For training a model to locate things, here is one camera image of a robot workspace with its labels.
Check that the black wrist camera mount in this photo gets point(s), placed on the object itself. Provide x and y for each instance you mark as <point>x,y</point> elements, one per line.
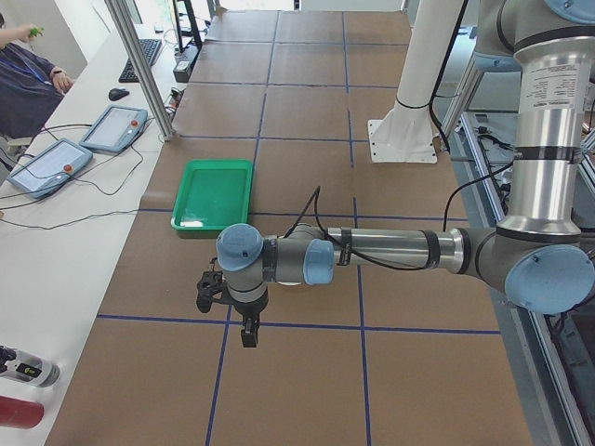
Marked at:
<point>211,289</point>

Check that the red bottle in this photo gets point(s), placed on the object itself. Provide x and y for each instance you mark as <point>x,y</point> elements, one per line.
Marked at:
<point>21,414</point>

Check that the seated person dark clothes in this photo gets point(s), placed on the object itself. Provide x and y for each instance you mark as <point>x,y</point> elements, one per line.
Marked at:
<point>31,87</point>

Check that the far teach pendant tablet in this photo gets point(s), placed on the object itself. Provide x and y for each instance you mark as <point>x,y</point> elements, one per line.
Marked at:
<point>115,129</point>

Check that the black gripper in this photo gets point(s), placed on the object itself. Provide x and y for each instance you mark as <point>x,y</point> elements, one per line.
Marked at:
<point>249,309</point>

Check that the teach pendant tablet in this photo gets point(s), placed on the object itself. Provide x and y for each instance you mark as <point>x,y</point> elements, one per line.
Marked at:
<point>51,168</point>
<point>115,129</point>

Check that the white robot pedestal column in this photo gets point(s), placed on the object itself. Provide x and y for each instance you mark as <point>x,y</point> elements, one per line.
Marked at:
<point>405,134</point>

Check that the black computer mouse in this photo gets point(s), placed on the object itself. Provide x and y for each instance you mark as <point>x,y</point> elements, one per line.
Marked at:
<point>117,93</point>

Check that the green plastic tray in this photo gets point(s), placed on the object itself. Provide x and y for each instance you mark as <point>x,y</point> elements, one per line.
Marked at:
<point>213,194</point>

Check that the near teach pendant tablet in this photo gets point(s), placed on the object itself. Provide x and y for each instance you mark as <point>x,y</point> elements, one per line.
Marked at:
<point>51,168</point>

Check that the aluminium frame post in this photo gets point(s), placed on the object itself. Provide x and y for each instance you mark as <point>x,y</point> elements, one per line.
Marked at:
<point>127,31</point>

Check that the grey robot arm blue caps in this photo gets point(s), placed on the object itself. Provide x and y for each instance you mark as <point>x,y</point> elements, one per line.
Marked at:
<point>532,255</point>

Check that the brown paper table cover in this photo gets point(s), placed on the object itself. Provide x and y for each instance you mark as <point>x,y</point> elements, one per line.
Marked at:
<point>377,357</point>

